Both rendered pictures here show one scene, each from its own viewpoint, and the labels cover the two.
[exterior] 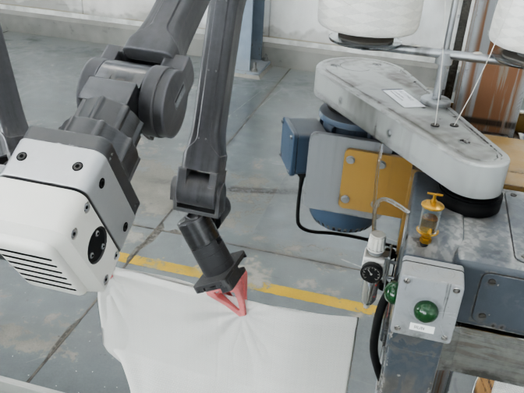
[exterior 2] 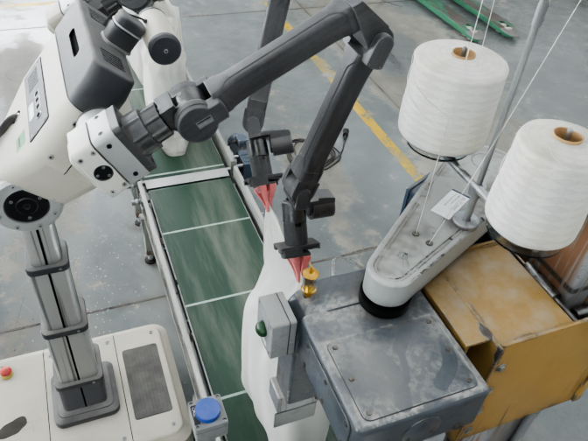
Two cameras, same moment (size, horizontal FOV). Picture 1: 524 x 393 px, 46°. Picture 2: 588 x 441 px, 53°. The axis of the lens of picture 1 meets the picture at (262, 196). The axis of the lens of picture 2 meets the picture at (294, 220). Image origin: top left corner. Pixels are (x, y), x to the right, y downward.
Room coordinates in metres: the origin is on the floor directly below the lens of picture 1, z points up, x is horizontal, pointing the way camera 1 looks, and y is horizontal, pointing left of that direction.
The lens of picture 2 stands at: (0.23, -0.74, 2.10)
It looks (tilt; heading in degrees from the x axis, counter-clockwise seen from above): 41 degrees down; 51
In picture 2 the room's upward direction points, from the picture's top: 6 degrees clockwise
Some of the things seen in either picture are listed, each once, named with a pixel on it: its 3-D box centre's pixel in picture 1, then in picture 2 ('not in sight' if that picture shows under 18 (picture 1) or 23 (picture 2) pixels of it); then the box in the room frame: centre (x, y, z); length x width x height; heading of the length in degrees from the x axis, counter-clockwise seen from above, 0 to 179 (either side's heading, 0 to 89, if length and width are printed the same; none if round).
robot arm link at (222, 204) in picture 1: (204, 202); (310, 197); (0.94, 0.10, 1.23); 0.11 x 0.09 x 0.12; 167
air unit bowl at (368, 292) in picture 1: (369, 288); not in sight; (0.89, -0.20, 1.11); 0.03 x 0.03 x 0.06
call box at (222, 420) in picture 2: not in sight; (207, 418); (0.56, -0.06, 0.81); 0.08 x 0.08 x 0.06; 76
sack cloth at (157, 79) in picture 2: not in sight; (164, 70); (1.29, 1.72, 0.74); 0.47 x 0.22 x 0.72; 74
